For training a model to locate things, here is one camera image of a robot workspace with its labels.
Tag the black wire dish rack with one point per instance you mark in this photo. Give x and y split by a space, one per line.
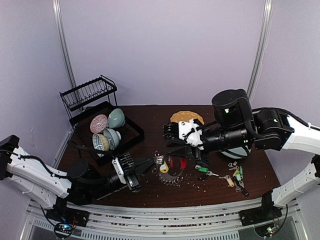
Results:
89 99

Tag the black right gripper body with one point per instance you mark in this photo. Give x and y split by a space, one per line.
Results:
197 153

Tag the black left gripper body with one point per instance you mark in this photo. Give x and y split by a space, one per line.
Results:
132 181

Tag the yellow key tag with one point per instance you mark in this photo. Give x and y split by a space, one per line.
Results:
228 179
164 168

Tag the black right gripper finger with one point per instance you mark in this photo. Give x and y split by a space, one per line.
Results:
181 152
175 147

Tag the left aluminium frame post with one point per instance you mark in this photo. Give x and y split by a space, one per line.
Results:
63 42

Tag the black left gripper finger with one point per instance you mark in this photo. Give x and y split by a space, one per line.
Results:
143 169
144 161

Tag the black key tag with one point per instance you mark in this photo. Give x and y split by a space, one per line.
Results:
202 177

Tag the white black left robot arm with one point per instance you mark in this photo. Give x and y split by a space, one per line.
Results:
52 189

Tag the aluminium frame post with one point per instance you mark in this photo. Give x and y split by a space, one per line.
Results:
261 48
63 42

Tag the blue patterned bowl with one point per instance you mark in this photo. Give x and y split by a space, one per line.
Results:
100 142

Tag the green key tag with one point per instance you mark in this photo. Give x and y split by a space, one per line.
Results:
239 174
205 170

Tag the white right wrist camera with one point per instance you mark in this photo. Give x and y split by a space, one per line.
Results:
190 133

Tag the light blue flower plate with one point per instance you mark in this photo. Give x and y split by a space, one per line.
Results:
238 152

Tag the green ceramic bowl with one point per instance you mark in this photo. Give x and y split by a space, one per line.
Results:
116 119

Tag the red handled key ring holder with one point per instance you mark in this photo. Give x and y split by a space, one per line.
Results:
173 177

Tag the pink patterned bowl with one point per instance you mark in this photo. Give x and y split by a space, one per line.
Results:
99 123

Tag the yellow dotted plate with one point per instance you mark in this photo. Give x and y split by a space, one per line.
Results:
185 116

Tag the right aluminium frame post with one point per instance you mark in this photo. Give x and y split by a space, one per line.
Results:
261 48

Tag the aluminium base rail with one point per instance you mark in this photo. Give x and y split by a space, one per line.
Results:
207 222

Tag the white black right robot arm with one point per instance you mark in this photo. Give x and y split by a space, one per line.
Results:
237 125

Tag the light blue bowl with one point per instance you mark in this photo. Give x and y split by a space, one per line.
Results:
113 136

